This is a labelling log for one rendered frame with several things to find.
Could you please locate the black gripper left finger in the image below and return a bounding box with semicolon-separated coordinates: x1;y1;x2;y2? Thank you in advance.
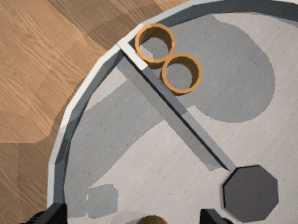
19;203;67;224

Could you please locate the bronze bushing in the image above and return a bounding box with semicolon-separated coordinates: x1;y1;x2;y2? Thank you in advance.
135;23;176;70
137;215;168;224
159;53;202;96

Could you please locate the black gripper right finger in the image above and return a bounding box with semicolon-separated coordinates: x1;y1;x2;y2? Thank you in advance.
199;209;233;224

